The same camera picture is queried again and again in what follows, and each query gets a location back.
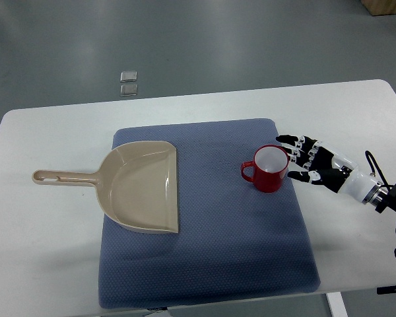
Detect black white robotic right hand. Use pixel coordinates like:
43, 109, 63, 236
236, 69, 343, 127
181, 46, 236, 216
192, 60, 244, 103
276, 135, 384, 203

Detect black table control panel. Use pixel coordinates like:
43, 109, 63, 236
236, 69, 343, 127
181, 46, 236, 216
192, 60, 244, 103
376, 285, 396, 295

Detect upper metal floor plate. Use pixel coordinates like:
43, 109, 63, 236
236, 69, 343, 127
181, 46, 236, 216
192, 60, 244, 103
120, 71, 137, 83

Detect brown cardboard box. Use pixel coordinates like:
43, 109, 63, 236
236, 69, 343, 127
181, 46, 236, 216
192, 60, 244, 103
361, 0, 396, 16

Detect metal floor plate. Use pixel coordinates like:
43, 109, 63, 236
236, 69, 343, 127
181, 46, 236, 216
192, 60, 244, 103
120, 83, 138, 96
120, 71, 137, 83

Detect white table leg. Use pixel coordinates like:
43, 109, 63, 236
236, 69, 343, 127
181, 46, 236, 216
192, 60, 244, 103
325, 292, 348, 317

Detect red cup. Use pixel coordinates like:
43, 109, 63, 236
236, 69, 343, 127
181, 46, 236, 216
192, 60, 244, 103
240, 145, 289, 193

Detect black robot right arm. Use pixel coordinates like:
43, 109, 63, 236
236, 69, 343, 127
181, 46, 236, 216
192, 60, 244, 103
365, 151, 396, 257

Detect lower metal floor plate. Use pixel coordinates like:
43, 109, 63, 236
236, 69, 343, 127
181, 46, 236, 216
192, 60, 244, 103
120, 83, 138, 96

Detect beige plastic dustpan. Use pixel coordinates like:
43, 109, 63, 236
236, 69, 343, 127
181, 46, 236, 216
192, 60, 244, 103
32, 141, 180, 234

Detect blue textured mat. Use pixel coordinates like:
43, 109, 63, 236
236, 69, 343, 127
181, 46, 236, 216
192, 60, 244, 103
98, 118, 320, 309

